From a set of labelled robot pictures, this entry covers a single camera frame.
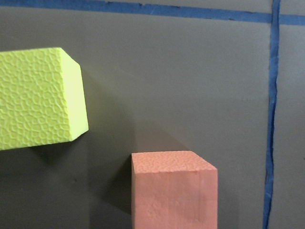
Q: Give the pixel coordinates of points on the orange foam block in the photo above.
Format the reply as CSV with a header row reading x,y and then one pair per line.
x,y
173,190

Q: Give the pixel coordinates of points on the yellow foam block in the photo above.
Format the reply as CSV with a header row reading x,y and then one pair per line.
x,y
41,98

